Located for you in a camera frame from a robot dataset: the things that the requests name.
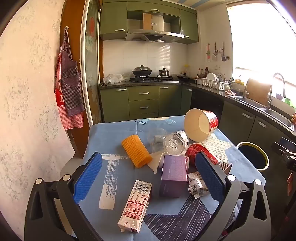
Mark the pink dish cloth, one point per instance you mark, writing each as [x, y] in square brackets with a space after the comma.
[230, 93]

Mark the blue printed tablecloth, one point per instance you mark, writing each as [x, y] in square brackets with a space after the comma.
[111, 139]

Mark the black built-in appliance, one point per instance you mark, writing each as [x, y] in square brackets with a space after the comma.
[205, 102]

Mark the white dish rack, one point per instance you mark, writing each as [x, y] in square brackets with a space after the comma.
[212, 84]

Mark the purple cardboard box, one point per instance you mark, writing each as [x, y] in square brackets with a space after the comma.
[173, 176]

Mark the small white tube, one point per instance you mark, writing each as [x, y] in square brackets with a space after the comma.
[159, 138]

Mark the clear plastic cup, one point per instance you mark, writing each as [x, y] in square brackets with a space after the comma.
[152, 134]

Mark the group of condiment bottles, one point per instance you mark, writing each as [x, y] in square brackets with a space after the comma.
[203, 73]

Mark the wooden cutting board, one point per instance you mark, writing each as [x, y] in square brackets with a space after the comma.
[257, 91]

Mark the black wok with lid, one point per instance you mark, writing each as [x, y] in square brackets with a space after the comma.
[141, 71]

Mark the hanging kitchen utensils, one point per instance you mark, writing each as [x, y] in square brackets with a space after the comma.
[222, 54]

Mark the clear plastic bag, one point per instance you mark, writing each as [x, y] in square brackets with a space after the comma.
[112, 78]

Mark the small wall poster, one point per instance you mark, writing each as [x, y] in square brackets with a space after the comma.
[208, 53]

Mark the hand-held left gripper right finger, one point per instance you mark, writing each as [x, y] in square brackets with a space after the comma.
[209, 178]

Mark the white red milk carton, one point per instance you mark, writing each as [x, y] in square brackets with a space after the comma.
[135, 206]

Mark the steel kitchen faucet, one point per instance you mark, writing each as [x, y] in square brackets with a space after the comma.
[269, 97]

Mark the glass sliding door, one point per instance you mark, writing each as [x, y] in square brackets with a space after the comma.
[92, 69]

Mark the orange foam net sleeve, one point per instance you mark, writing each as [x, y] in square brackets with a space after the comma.
[136, 150]

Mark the white red toothpaste tube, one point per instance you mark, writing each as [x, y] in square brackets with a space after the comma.
[214, 158]

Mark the black frying pan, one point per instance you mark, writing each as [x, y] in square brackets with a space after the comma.
[185, 78]

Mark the white mug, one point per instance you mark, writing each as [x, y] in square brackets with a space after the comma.
[198, 81]

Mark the silver wrapper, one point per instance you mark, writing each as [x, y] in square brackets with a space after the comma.
[196, 185]

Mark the small steel pot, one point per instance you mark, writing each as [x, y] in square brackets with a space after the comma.
[164, 72]

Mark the steel range hood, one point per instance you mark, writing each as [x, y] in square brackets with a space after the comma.
[155, 34]

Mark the clear plastic bottle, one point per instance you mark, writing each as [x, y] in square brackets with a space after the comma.
[175, 143]

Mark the red paper noodle bowl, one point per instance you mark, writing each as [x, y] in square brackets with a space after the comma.
[196, 125]

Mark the white plates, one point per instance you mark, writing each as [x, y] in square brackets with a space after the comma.
[211, 76]

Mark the white paper towel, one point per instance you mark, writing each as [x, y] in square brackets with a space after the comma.
[155, 162]

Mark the green base cabinets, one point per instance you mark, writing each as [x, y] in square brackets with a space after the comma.
[143, 102]

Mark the green wall cabinets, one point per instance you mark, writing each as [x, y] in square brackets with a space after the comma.
[113, 18]

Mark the red checked apron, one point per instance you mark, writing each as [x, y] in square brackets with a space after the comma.
[69, 121]

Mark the yellow-rimmed black bin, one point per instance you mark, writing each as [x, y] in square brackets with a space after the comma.
[252, 156]

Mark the crushed red can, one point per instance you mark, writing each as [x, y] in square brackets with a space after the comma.
[193, 150]

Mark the steel kitchen sink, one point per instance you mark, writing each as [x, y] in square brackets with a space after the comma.
[275, 114]

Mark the black gas stove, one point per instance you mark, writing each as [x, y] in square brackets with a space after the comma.
[152, 79]

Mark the purple checked apron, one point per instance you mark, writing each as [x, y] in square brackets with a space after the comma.
[72, 92]

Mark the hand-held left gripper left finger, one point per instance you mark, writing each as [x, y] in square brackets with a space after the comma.
[89, 178]

